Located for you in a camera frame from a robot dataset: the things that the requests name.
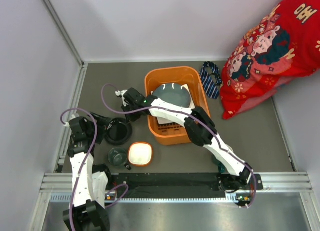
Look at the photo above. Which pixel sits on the black round plate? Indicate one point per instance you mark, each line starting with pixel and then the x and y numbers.
pixel 118 131

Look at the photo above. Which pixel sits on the blue-grey round plate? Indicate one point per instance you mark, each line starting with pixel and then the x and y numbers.
pixel 173 93

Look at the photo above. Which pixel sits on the black base bar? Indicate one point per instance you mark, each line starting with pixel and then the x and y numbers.
pixel 177 185

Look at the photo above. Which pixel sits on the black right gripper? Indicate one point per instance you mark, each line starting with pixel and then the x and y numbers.
pixel 132 118

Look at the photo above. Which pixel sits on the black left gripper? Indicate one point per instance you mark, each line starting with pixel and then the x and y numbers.
pixel 102 122

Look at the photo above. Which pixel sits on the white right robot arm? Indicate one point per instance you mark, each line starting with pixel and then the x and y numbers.
pixel 199 127

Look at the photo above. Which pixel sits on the blue striped necktie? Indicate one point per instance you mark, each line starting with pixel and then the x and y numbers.
pixel 211 80

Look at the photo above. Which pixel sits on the white square bowl orange rim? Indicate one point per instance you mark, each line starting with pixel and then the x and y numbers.
pixel 140 154

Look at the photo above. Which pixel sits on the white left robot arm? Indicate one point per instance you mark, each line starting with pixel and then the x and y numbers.
pixel 86 210

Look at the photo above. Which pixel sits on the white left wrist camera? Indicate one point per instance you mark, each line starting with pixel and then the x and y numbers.
pixel 67 124

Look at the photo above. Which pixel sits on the green mug white inside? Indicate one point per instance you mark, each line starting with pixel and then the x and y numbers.
pixel 220 166

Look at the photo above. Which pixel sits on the red patterned cloth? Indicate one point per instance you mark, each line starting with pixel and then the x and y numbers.
pixel 284 46

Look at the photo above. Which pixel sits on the orange plastic bin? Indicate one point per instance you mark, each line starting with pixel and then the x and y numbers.
pixel 172 133

